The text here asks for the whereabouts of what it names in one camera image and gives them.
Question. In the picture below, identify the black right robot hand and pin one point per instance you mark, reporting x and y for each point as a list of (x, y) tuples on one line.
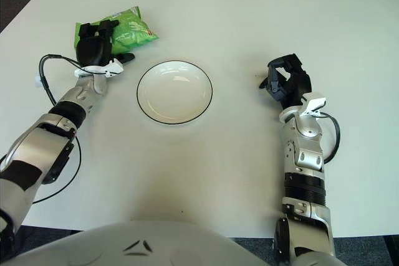
[(299, 83)]

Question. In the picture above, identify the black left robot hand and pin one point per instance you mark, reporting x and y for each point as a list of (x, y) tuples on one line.
[(92, 49)]

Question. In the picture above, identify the green snack bag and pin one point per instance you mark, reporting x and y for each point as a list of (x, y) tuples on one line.
[(131, 34)]

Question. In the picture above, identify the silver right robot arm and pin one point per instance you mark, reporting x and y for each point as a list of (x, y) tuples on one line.
[(308, 157)]

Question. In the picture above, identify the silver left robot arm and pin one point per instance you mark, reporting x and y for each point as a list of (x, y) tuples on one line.
[(46, 150)]

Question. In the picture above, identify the white plate with black rim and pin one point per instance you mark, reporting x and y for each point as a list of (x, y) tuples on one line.
[(174, 97)]

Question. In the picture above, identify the grey robot torso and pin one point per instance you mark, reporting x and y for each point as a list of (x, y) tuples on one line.
[(140, 244)]

